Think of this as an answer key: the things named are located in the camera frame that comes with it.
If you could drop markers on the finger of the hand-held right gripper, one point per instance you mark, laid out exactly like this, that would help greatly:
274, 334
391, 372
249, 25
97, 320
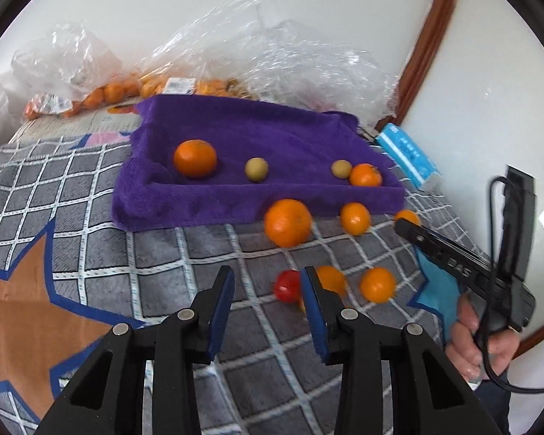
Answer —
419, 238

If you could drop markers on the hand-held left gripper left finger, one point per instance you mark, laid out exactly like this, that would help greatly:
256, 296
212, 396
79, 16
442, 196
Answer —
220, 321

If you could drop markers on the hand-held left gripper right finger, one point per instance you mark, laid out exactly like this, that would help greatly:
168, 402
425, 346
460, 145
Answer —
315, 321

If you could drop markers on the orange mandarin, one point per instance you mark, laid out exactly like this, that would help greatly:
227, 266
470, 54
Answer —
355, 218
333, 278
377, 285
288, 223
195, 158
365, 176
410, 216

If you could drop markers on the small red fruit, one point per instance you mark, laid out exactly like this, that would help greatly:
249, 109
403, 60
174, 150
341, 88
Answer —
285, 285

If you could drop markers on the small yellow-green fruit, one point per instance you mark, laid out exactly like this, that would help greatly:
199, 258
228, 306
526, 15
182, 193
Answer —
340, 167
256, 169

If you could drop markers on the purple towel covered tray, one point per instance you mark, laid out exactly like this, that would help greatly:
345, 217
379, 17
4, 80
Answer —
254, 131

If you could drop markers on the person's right forearm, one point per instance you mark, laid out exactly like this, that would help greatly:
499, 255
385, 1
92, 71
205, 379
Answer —
494, 412

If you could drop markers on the person's right hand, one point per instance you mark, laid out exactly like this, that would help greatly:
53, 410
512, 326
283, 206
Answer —
462, 344

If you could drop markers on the blue tissue pack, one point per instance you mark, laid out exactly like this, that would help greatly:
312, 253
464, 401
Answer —
408, 154

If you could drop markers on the grey checked star blanket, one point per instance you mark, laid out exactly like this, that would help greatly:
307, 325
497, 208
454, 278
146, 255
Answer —
140, 258

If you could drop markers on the clear bag of brown longans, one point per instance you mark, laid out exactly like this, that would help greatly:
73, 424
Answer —
272, 54

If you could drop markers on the white printed flat box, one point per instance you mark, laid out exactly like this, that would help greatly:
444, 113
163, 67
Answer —
72, 127

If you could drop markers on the clear bag of small mandarins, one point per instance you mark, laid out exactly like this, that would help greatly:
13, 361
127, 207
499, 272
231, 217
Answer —
109, 93

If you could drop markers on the brown wooden door frame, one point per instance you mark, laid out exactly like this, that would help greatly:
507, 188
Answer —
428, 40

